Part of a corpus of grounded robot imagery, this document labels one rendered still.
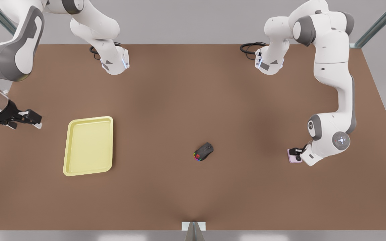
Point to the small pink box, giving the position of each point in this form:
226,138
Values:
291,156

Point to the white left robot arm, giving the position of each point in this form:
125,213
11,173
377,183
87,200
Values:
332,67

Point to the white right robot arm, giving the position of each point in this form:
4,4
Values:
18,47

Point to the yellow rectangular tray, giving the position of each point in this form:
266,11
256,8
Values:
88,146

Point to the black computer mouse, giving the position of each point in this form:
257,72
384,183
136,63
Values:
203,151

